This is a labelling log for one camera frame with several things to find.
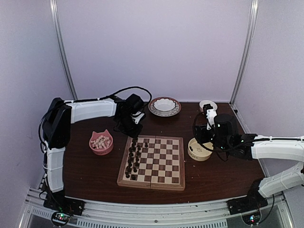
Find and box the aluminium frame post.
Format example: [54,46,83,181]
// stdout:
[229,0,259,106]
[49,0,78,100]

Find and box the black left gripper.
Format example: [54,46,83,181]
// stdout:
[117,114,143,138]

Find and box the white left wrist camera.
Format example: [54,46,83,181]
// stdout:
[131,111,146,124]

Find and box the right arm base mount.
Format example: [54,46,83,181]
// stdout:
[227,197,268,215]

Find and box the small white floral bowl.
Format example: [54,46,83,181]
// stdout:
[199,100,218,112]

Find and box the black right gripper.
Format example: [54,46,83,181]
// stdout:
[193,123,229,153]

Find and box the wooden chess board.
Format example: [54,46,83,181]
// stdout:
[117,135,185,191]

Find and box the pink bowl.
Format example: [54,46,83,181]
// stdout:
[89,130,114,155]

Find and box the right aluminium frame post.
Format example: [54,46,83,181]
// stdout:
[229,0,259,106]

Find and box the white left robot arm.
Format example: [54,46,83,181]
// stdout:
[41,94,145,211]

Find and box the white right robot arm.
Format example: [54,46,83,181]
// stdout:
[192,114,304,210]

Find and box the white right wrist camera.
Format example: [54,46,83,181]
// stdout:
[203,104,217,130]

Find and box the dark chess rook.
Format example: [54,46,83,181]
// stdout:
[127,166,132,173]

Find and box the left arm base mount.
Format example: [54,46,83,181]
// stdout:
[43,198,85,216]

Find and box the aluminium front rail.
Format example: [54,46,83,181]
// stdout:
[17,188,295,228]

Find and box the white scalloped bowl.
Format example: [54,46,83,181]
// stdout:
[153,98,175,112]

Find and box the cream cat-ear bowl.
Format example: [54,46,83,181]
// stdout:
[188,138,212,162]

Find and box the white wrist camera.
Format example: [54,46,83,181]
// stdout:
[131,111,146,124]
[203,104,217,130]

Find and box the left aluminium frame post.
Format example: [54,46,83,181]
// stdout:
[49,0,78,100]

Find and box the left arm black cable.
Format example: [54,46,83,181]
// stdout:
[38,86,152,202]

